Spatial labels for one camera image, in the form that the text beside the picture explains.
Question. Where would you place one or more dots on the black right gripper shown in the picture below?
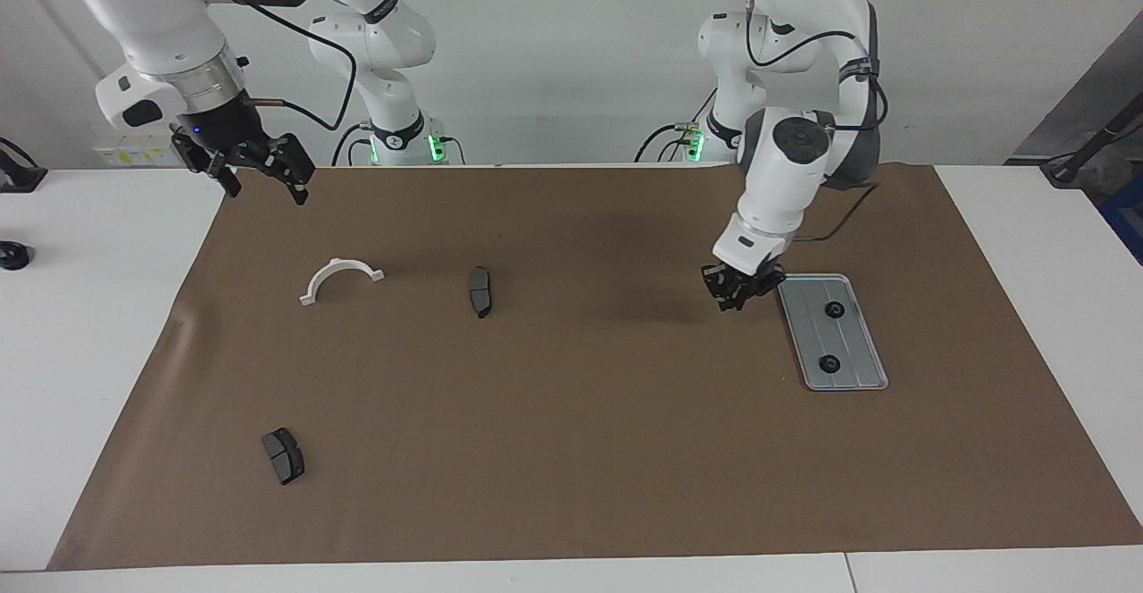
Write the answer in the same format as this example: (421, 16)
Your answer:
(219, 133)

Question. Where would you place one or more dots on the blue box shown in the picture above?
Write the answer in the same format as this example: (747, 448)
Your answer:
(1127, 218)

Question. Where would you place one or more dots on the small black round object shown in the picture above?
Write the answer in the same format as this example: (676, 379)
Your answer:
(13, 256)

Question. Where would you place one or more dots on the white wall socket box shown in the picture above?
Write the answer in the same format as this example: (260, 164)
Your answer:
(134, 145)

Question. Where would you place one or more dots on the long grey brake pad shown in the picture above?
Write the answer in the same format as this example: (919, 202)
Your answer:
(480, 291)

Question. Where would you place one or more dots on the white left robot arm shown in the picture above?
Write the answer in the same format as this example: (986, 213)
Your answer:
(786, 173)

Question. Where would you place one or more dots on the black clamp mount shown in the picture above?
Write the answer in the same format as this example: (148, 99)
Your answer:
(18, 178)

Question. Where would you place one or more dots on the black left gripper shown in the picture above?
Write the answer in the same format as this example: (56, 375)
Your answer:
(746, 273)

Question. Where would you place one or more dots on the silver metal tray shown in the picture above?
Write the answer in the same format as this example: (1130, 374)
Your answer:
(853, 338)

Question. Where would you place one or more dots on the brown paper table mat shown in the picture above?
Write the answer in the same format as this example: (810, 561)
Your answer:
(571, 450)

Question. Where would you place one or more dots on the black bearing gear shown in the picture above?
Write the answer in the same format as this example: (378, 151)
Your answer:
(834, 309)
(830, 363)

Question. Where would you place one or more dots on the short grey brake pad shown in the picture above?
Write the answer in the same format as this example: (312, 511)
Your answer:
(283, 455)

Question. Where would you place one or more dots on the black stand pole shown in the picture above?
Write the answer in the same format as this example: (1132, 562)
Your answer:
(1094, 142)

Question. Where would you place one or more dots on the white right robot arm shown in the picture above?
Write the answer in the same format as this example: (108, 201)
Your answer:
(170, 30)

